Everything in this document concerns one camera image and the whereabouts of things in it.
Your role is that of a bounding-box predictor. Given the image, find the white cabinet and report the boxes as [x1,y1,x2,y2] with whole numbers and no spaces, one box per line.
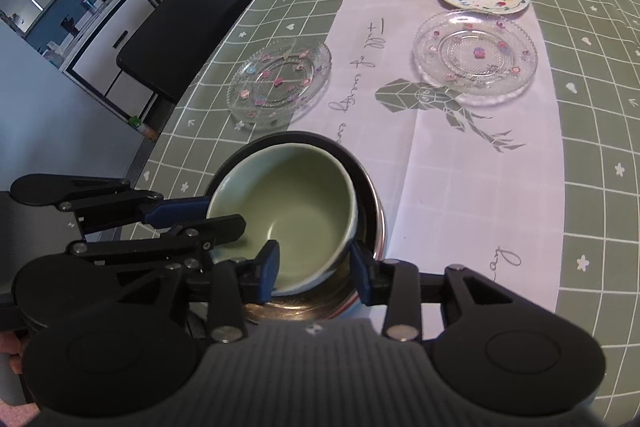
[60,0,161,118]

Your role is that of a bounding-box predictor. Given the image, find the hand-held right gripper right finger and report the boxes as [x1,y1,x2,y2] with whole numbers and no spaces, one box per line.
[350,247,523,339]

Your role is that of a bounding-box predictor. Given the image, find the orange steel bowl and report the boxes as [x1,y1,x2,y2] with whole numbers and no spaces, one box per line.
[212,132,386,323]

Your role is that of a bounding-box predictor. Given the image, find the person's left hand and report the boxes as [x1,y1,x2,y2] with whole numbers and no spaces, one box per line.
[0,332,24,375]

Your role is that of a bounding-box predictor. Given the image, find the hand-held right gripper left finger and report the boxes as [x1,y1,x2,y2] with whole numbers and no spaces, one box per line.
[112,241,280,344]

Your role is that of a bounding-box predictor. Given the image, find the black chair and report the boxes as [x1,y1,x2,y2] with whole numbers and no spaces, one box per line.
[116,0,275,108]

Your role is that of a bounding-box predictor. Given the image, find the green ceramic bowl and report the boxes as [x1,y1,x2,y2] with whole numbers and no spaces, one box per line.
[206,143,360,297]

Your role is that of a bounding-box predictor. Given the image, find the white deer print runner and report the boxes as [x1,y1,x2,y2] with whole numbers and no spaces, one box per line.
[327,0,563,323]

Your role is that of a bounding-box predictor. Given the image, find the flowered glass plate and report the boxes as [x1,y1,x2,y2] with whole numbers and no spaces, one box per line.
[227,39,333,131]
[412,10,539,100]

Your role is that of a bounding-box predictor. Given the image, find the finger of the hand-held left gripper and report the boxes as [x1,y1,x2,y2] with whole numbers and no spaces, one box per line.
[56,190,209,234]
[69,215,247,266]

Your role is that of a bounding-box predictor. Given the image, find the green checked tablecloth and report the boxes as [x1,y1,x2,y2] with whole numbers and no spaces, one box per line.
[132,0,640,408]

